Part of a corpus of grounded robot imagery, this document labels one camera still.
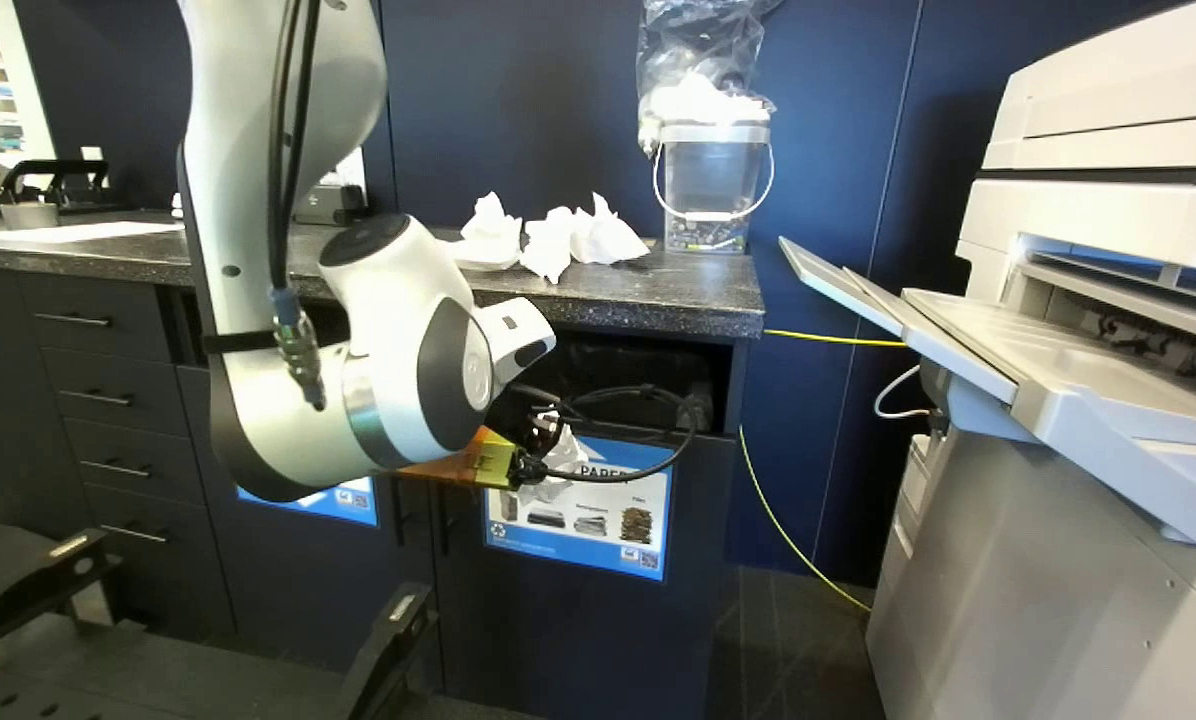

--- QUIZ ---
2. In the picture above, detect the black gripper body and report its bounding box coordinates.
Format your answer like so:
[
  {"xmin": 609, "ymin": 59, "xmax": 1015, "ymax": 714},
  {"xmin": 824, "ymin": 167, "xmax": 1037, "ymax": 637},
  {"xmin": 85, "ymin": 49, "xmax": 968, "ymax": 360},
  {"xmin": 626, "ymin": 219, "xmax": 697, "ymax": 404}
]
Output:
[{"xmin": 494, "ymin": 380, "xmax": 578, "ymax": 475}]

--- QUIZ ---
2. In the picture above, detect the black bin liner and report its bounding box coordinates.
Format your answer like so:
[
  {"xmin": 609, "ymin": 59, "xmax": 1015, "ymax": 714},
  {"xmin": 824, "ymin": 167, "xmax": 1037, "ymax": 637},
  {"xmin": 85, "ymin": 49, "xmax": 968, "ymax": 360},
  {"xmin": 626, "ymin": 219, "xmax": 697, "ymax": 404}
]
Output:
[{"xmin": 549, "ymin": 337, "xmax": 726, "ymax": 435}]

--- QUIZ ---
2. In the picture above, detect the orange yellow wrist attachment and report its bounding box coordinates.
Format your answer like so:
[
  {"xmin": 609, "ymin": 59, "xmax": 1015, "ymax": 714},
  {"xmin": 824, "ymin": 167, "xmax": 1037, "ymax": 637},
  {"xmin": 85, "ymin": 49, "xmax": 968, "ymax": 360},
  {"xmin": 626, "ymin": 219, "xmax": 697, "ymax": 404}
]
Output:
[{"xmin": 401, "ymin": 426, "xmax": 523, "ymax": 493}]

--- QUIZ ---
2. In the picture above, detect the mixed paper label up arrow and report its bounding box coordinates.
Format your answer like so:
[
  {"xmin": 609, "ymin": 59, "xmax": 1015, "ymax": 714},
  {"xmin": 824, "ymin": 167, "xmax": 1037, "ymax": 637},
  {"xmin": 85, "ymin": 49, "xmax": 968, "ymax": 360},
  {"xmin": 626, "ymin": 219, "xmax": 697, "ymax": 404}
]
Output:
[{"xmin": 482, "ymin": 435, "xmax": 675, "ymax": 583}]

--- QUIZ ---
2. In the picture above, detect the dark cabinet door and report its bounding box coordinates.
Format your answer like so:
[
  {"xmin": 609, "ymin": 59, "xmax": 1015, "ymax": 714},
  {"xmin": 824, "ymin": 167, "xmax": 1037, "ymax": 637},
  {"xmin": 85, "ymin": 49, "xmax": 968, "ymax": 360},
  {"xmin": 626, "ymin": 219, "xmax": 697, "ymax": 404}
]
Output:
[
  {"xmin": 421, "ymin": 426, "xmax": 742, "ymax": 720},
  {"xmin": 173, "ymin": 366, "xmax": 431, "ymax": 673}
]

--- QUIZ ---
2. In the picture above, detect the mixed paper label down arrow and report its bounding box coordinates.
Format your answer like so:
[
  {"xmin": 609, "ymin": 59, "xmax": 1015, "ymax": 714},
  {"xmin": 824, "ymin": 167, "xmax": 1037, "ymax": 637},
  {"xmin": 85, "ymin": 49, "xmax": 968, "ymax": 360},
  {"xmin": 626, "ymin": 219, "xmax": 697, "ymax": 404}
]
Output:
[{"xmin": 232, "ymin": 475, "xmax": 384, "ymax": 532}]

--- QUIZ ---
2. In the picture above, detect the white crumpled wad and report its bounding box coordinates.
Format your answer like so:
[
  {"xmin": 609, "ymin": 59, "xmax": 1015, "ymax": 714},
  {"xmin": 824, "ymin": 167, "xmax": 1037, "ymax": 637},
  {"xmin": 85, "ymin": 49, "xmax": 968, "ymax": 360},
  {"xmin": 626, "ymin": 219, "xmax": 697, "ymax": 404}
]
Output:
[{"xmin": 640, "ymin": 71, "xmax": 771, "ymax": 141}]

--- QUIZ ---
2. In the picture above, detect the clear plastic bag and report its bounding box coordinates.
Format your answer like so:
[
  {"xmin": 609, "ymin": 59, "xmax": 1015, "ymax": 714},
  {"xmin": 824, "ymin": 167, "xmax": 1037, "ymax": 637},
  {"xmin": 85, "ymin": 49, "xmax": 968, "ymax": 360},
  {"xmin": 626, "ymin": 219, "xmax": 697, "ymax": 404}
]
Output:
[{"xmin": 632, "ymin": 0, "xmax": 781, "ymax": 152}]

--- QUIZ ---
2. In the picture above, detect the black work platform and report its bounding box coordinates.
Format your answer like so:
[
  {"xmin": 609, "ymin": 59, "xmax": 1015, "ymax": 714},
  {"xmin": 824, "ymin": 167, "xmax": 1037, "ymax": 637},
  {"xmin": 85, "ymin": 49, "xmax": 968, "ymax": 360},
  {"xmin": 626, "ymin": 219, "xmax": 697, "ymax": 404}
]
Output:
[{"xmin": 0, "ymin": 618, "xmax": 361, "ymax": 720}]

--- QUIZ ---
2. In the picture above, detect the dark cabinet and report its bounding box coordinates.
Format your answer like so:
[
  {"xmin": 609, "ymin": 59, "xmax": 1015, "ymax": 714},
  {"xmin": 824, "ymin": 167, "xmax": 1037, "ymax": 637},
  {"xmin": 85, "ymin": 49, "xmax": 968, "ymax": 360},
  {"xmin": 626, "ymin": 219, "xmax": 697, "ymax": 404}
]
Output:
[{"xmin": 0, "ymin": 256, "xmax": 750, "ymax": 720}]

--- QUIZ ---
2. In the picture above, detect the white flat paper sheet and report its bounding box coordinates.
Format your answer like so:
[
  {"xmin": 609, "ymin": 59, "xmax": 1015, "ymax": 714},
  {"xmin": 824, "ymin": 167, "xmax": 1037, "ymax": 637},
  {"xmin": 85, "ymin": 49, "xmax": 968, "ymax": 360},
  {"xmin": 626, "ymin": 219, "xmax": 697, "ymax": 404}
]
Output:
[{"xmin": 0, "ymin": 216, "xmax": 187, "ymax": 252}]

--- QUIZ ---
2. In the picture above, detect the black clamp orange tip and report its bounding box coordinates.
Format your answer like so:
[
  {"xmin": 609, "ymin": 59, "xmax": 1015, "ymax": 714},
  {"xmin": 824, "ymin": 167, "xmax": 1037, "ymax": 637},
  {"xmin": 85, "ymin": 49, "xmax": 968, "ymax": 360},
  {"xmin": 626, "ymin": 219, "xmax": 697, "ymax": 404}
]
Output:
[{"xmin": 0, "ymin": 523, "xmax": 128, "ymax": 697}]

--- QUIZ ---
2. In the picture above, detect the black paper punch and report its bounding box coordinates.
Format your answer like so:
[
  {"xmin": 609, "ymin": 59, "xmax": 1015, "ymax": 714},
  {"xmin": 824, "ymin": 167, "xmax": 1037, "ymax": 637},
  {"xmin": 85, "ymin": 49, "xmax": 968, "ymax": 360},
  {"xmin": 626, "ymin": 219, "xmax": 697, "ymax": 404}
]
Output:
[{"xmin": 0, "ymin": 150, "xmax": 117, "ymax": 225}]

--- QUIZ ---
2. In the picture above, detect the grey office printer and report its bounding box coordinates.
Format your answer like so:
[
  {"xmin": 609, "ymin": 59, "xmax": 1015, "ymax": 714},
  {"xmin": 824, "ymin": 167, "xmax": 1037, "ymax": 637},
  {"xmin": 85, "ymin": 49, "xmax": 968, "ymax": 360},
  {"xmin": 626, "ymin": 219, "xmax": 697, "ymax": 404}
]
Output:
[{"xmin": 866, "ymin": 0, "xmax": 1196, "ymax": 720}]

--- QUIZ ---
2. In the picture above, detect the grey printer side tray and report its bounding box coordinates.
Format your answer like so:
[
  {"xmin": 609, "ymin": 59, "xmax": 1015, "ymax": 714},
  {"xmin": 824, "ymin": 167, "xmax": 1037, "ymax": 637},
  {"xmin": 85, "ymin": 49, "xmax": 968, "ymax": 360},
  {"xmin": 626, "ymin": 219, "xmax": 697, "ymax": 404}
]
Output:
[{"xmin": 771, "ymin": 232, "xmax": 1196, "ymax": 554}]

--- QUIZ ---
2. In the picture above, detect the black clamp bracket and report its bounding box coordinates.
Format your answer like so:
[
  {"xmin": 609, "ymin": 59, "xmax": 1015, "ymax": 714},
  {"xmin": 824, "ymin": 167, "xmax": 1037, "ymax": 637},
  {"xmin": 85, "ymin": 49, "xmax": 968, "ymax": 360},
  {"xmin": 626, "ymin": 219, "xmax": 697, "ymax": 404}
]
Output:
[{"xmin": 333, "ymin": 577, "xmax": 439, "ymax": 720}]

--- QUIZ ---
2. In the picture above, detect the yellow cable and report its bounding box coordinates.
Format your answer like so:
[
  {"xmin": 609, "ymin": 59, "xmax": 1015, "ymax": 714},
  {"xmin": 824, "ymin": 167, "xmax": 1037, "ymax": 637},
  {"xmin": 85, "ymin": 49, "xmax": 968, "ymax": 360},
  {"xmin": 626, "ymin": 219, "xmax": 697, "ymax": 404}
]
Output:
[{"xmin": 731, "ymin": 325, "xmax": 913, "ymax": 618}]

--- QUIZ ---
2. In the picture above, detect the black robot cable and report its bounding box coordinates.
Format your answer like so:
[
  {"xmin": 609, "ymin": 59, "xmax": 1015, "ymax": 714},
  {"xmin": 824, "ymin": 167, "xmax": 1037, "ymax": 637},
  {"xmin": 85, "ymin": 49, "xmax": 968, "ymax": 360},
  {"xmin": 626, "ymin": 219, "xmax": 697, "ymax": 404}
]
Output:
[{"xmin": 266, "ymin": 0, "xmax": 709, "ymax": 493}]

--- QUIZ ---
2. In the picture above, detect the white cable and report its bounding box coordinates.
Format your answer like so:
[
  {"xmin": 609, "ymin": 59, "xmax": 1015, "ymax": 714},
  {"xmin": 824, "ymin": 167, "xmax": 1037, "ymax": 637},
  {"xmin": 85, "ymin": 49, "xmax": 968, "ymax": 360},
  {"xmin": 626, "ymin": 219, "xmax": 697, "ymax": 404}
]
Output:
[{"xmin": 874, "ymin": 360, "xmax": 942, "ymax": 426}]

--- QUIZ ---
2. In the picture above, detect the black drawer handle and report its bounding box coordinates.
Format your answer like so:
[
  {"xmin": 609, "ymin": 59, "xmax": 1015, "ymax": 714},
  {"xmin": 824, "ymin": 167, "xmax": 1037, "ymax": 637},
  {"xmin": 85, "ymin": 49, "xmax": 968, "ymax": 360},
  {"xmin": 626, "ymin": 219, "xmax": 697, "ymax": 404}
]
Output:
[
  {"xmin": 96, "ymin": 521, "xmax": 173, "ymax": 554},
  {"xmin": 72, "ymin": 458, "xmax": 158, "ymax": 483},
  {"xmin": 53, "ymin": 386, "xmax": 138, "ymax": 414},
  {"xmin": 27, "ymin": 307, "xmax": 117, "ymax": 333}
]

